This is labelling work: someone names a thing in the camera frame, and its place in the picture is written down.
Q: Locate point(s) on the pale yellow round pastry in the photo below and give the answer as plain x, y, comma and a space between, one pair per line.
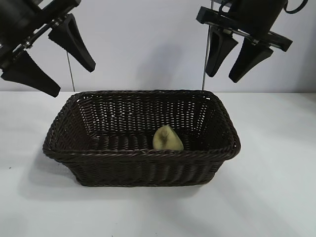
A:
168, 143

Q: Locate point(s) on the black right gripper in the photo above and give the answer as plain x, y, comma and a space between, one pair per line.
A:
254, 17

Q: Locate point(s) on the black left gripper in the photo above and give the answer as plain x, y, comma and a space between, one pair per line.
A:
19, 17

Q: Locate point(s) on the dark brown woven basket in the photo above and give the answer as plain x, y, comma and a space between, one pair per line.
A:
138, 168

